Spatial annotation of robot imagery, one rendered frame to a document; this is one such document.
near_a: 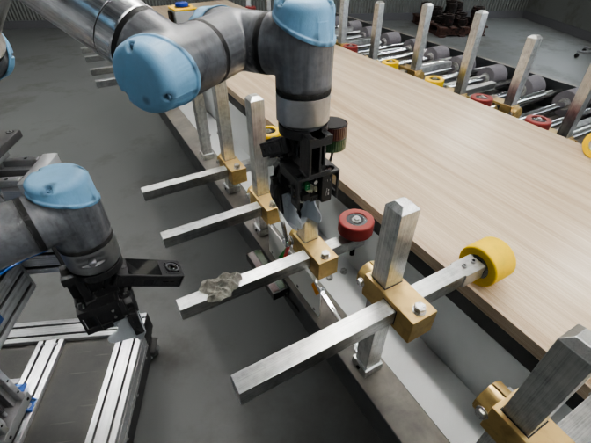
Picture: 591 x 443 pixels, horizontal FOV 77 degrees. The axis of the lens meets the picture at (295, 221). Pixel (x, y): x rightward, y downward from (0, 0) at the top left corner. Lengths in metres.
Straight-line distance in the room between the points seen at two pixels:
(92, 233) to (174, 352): 1.23
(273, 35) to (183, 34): 0.11
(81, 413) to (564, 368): 1.33
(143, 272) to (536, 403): 0.56
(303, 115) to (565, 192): 0.80
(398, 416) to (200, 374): 1.02
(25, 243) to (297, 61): 0.39
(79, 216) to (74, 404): 1.04
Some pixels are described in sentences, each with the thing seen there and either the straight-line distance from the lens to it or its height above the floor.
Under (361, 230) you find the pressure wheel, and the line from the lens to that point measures 0.82.
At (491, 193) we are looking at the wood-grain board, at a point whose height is 0.90.
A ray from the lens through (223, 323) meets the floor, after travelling 1.78.
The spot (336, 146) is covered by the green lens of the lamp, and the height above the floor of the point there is 1.10.
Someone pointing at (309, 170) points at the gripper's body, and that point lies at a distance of 0.52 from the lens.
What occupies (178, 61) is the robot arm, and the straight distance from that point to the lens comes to 0.41.
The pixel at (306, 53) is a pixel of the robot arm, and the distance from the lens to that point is 0.48.
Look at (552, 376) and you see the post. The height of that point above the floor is 1.08.
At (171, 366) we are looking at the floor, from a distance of 1.72.
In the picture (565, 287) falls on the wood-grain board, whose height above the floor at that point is 0.90.
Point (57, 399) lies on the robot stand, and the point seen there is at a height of 0.21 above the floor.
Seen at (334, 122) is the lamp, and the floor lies 1.13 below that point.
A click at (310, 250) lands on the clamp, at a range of 0.81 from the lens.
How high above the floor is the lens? 1.43
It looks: 39 degrees down
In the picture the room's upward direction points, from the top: straight up
